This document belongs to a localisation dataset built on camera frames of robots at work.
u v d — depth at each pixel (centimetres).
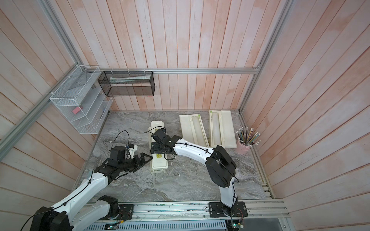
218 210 73
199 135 96
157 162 79
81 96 76
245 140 91
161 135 67
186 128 101
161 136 66
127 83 105
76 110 83
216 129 101
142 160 73
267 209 76
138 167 72
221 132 98
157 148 76
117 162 64
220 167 48
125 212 73
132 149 78
